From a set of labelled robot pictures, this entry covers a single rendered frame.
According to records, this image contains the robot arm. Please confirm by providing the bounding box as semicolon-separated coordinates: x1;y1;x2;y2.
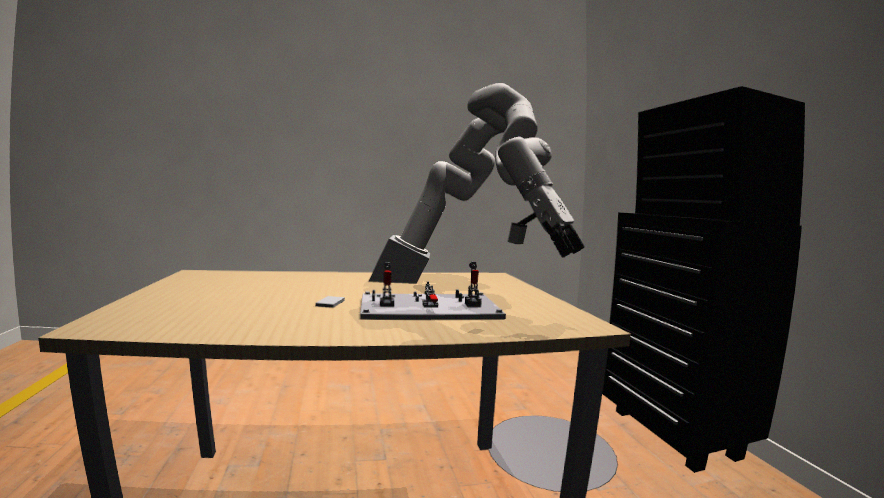
395;83;552;254

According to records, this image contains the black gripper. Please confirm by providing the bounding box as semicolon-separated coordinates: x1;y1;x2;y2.
524;181;584;258

